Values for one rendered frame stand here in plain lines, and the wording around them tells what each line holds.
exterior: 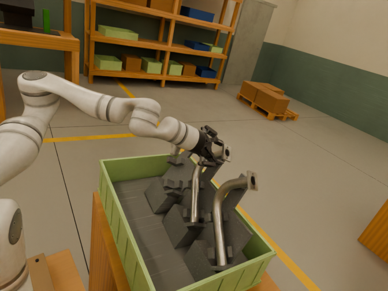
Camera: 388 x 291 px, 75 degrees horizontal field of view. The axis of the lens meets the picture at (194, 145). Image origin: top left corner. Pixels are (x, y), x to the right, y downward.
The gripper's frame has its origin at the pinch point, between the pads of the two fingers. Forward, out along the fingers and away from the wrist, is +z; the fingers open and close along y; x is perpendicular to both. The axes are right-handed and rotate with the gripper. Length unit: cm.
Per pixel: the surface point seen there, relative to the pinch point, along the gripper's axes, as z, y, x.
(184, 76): 226, 316, 314
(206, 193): 4.1, -12.7, 8.8
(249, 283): 17.8, -40.3, -0.3
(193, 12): 168, 399, 236
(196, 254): -0.5, -33.1, 7.3
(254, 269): 13.2, -35.7, -5.1
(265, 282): 27.7, -40.2, -0.1
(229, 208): 3.1, -18.6, -2.4
